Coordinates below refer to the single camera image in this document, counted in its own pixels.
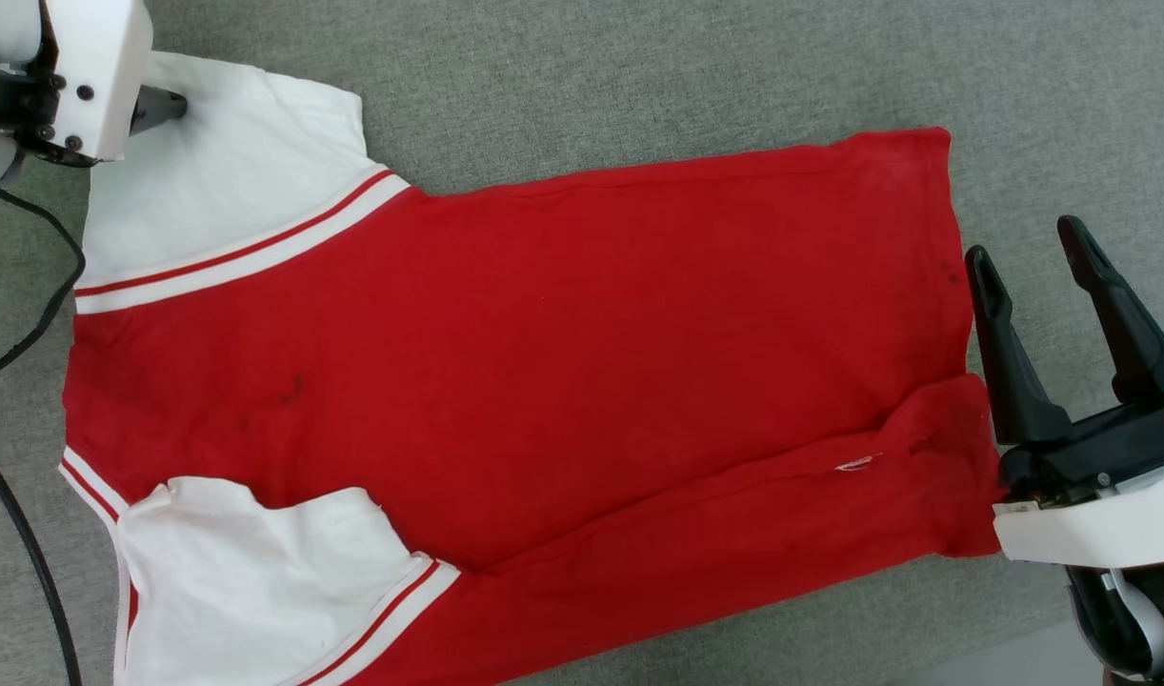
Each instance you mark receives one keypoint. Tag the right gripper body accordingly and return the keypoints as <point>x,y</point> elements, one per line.
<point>1096,514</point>

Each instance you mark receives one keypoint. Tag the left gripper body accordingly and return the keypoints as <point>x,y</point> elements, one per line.
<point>91,76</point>

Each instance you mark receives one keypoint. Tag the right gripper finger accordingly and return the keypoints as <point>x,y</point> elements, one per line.
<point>1130,333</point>
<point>1011,381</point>

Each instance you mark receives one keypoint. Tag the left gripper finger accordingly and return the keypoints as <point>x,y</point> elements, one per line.
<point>158,105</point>

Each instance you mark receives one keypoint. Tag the red and white shirt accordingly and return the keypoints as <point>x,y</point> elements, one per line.
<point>544,362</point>

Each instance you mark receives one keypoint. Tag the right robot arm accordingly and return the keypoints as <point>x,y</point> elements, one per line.
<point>1130,619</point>

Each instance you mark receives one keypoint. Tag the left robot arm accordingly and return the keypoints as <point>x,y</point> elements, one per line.
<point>1,29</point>

